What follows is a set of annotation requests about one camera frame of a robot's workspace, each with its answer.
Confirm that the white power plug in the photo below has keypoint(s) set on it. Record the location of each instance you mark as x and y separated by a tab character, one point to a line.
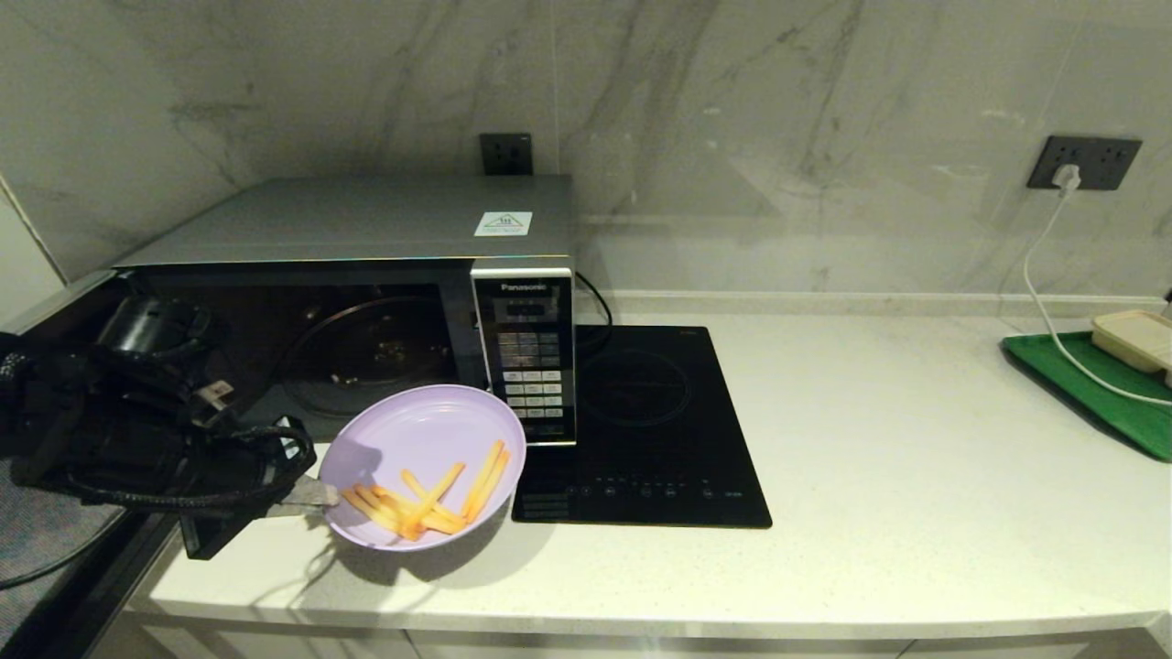
1066	178

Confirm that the wide black wall socket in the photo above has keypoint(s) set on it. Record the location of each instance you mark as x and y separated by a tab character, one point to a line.
1103	161

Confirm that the beige lidded container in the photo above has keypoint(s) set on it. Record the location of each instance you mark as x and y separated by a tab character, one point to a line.
1135	339

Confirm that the silver Panasonic microwave oven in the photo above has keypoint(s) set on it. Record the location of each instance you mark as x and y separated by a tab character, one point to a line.
366	220

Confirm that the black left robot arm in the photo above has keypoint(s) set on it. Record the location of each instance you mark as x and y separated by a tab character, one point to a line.
110	448

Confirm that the grey cabinet front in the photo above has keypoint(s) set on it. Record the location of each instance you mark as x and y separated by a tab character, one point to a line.
641	646

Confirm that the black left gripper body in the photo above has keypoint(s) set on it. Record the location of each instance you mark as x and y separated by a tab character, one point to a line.
238	531

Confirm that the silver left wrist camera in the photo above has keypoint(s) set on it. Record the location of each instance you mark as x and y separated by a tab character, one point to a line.
215	395

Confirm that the green plastic tray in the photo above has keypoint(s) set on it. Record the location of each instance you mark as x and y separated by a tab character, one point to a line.
1099	403

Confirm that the small black wall socket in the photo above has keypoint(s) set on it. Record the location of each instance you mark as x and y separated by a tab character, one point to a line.
505	154

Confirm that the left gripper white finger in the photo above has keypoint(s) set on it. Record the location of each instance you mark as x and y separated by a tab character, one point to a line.
307	497

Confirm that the black induction cooktop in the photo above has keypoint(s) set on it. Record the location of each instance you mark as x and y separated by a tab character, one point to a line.
641	384

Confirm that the purple plastic plate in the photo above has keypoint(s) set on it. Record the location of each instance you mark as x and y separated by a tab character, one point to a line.
412	430

